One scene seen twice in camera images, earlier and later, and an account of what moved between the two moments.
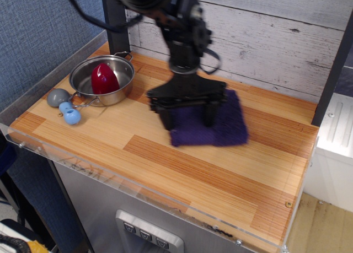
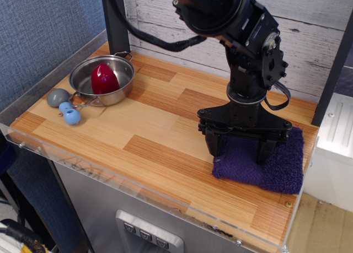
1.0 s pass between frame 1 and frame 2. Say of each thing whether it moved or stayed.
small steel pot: stayed
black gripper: moved
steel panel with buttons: stayed
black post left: stayed
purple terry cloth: moved
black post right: stayed
